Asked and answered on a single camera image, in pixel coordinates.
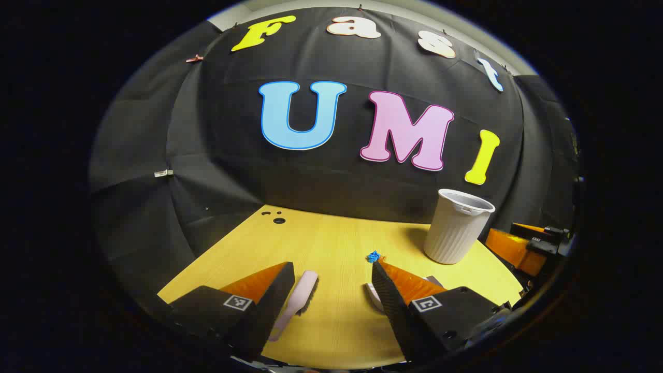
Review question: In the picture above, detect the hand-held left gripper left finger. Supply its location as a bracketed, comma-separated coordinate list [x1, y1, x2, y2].
[157, 262, 296, 362]

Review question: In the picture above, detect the yellow wooden desktop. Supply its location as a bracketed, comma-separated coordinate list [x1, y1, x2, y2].
[157, 205, 524, 369]

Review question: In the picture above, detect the white ribbed garbage bin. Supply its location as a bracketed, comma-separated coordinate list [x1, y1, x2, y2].
[424, 189, 496, 265]

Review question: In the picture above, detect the small pink broom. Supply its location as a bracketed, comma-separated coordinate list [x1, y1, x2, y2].
[268, 270, 319, 342]

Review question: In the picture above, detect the pink dustpan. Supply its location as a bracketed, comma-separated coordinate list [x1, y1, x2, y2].
[365, 275, 446, 312]

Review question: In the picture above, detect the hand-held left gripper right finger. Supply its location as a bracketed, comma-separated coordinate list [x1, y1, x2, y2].
[371, 260, 512, 363]

